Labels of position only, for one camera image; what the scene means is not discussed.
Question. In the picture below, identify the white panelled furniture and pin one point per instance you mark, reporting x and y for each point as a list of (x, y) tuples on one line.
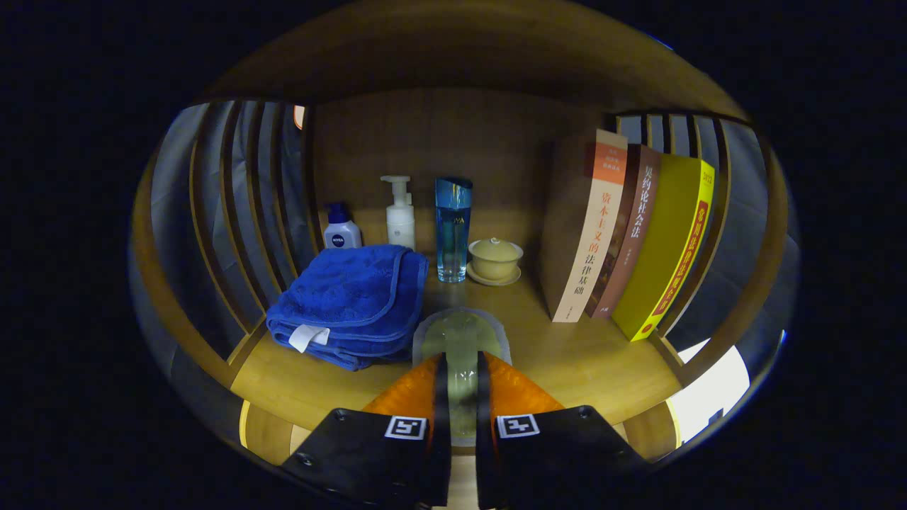
[(716, 386)]

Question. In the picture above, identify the beige orange-topped book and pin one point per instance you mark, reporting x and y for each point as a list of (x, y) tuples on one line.
[(592, 248)]

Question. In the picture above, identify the folded blue towel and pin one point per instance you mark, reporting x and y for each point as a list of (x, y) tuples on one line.
[(354, 290)]

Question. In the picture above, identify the clear blue bottle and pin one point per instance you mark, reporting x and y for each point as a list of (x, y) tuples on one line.
[(453, 234)]

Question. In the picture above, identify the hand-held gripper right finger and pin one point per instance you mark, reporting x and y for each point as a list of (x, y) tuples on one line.
[(484, 460)]

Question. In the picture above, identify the wooden countertop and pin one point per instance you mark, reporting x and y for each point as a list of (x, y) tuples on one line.
[(581, 361)]

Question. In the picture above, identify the white pump bottle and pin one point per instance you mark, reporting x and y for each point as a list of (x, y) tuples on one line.
[(401, 223)]

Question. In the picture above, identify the brown wooden cabinet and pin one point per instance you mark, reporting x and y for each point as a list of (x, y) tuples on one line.
[(439, 57)]

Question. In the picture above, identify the brown book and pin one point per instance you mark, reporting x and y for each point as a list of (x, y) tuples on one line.
[(631, 241)]

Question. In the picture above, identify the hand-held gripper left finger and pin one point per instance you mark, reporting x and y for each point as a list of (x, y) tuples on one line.
[(441, 460)]

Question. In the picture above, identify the yellow book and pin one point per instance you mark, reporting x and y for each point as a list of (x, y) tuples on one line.
[(662, 269)]

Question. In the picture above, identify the small white blue-capped bottle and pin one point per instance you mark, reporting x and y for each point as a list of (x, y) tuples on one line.
[(342, 234)]

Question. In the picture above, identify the beige lidded teacup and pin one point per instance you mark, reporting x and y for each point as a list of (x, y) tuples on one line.
[(494, 258)]

